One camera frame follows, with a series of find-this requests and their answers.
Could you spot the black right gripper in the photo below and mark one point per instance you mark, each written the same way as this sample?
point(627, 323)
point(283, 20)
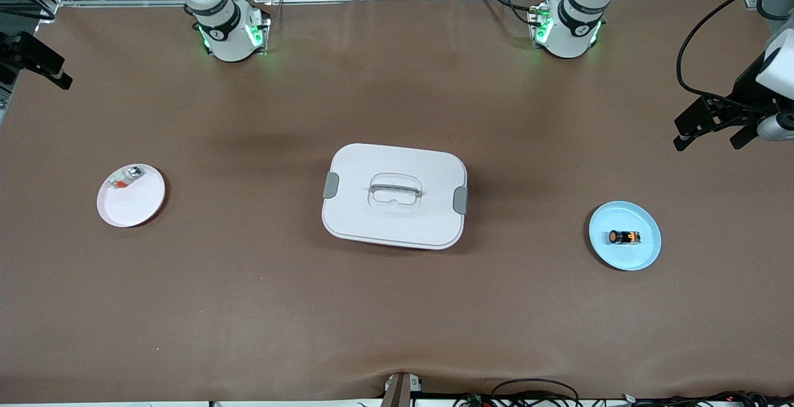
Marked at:
point(18, 51)

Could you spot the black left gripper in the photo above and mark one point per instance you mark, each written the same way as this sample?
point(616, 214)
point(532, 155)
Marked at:
point(742, 94)

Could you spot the orange and black switch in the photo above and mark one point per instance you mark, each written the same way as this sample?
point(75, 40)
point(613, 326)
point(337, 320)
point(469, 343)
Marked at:
point(623, 237)

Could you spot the white lidded box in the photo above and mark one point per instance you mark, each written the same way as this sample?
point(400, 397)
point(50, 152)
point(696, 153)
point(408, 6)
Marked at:
point(397, 221)

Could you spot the light blue round plate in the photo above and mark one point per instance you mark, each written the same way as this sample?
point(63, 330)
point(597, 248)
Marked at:
point(625, 258)

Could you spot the pink round plate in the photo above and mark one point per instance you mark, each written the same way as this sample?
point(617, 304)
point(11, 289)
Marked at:
point(133, 205)

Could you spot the small white red switch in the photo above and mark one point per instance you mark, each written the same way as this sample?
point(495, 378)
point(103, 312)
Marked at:
point(126, 177)

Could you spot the brown camera mount post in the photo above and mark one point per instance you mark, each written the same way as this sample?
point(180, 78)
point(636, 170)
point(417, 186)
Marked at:
point(397, 391)

